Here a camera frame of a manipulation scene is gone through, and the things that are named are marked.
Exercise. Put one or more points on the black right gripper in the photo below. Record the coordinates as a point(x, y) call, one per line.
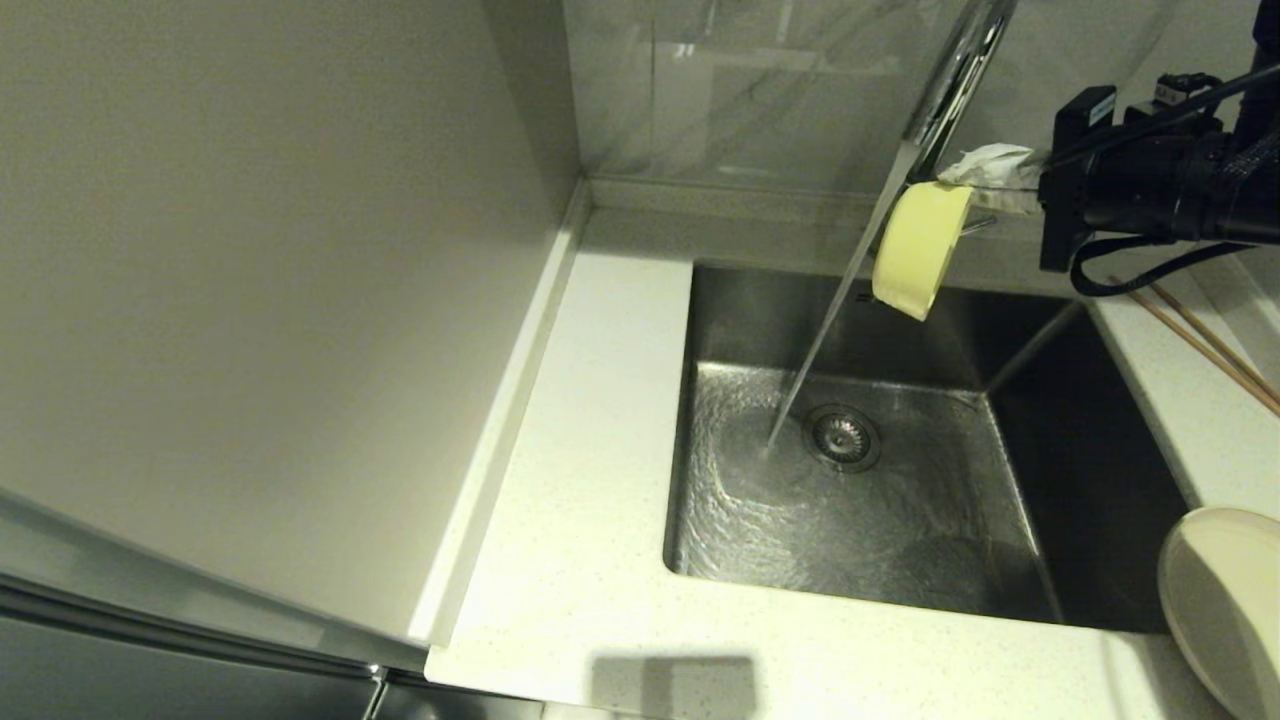
point(1150, 185)

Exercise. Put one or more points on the yellow plastic bowl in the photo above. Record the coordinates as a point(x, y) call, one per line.
point(920, 245)

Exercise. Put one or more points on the wooden chopstick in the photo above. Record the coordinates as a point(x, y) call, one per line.
point(1215, 335)
point(1200, 345)

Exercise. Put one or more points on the cream round plate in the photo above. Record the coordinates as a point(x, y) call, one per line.
point(1225, 600)

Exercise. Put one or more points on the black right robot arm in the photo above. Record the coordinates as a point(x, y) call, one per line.
point(1255, 205)

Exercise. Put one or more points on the stainless steel sink basin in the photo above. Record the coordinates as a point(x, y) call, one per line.
point(1100, 500)

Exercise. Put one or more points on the chrome kitchen faucet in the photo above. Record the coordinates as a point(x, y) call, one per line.
point(955, 80)

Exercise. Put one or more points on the round metal drain strainer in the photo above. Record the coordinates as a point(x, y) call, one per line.
point(843, 437)

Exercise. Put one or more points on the grey cabinet side panel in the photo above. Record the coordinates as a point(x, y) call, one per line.
point(250, 300)

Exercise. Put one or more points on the stainless steel appliance front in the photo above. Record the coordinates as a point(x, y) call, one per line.
point(150, 680)

